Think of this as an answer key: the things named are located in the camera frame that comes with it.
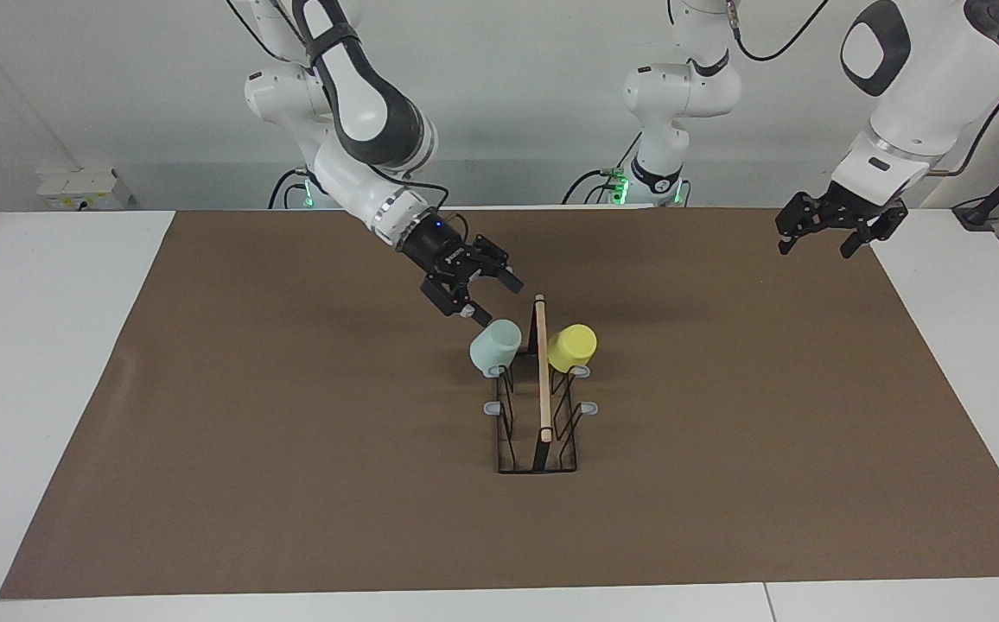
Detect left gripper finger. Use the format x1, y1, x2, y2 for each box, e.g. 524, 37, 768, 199
840, 202, 909, 259
775, 191, 830, 256

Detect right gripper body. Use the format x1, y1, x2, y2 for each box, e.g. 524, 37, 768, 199
399, 214, 483, 288

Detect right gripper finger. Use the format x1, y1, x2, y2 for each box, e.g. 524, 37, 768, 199
421, 276, 493, 326
470, 234, 525, 294

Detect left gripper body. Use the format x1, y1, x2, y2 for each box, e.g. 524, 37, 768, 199
822, 185, 891, 229

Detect light green cup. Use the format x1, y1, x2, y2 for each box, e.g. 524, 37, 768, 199
469, 319, 524, 378

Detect yellow cup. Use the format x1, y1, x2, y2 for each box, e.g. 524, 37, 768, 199
547, 324, 598, 374

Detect white power strip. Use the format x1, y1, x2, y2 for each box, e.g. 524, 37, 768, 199
36, 168, 135, 212

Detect black cable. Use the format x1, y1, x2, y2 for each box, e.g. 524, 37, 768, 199
269, 168, 308, 210
927, 60, 999, 179
383, 162, 468, 238
562, 132, 643, 206
727, 0, 830, 63

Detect black wire cup rack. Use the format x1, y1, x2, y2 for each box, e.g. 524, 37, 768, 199
482, 294, 601, 475

